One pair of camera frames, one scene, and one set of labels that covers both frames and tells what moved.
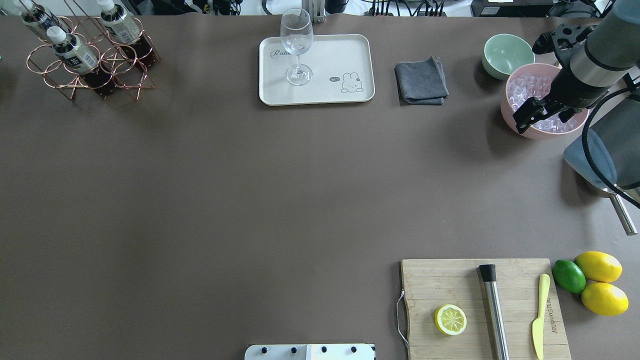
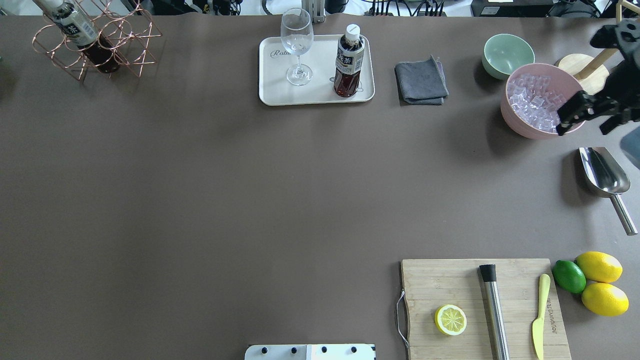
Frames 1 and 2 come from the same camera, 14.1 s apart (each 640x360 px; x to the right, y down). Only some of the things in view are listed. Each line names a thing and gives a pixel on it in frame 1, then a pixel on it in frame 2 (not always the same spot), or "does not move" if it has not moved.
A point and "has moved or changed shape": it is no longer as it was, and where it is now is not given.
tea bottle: (125, 32) -> (78, 27)
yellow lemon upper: (599, 266) does not move
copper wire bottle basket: (91, 52) has moved or changed shape
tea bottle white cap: (56, 34) -> (349, 59)
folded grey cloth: (421, 82) does not move
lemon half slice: (450, 319) does not move
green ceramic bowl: (503, 53) does not move
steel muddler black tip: (495, 312) does not move
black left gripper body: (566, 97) -> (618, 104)
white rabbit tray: (342, 68) does not move
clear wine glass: (297, 35) does not move
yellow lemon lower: (605, 299) does not move
